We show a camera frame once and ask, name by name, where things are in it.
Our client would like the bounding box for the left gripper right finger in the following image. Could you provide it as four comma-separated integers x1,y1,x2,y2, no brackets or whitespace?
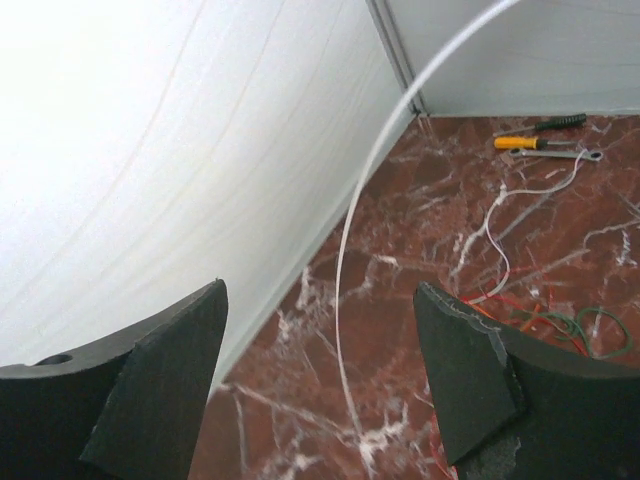
413,282,639,479

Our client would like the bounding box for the long white zip tie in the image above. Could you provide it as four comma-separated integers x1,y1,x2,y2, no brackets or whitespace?
334,0,521,480

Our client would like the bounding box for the silver wrench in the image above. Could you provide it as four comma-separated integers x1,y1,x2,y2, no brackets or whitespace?
507,148,604,162

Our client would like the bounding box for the orange wire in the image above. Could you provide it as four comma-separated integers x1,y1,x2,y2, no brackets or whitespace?
464,297,591,359

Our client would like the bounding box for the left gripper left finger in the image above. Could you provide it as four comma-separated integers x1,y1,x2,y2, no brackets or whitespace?
1,280,228,479

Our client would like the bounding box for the green wire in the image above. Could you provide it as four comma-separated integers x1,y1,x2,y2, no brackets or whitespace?
509,305,634,360

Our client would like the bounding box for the yellow handled screwdriver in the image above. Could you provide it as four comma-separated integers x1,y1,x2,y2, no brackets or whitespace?
493,136,574,150

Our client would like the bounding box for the white wire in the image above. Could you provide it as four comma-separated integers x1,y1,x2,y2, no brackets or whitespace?
462,147,594,306

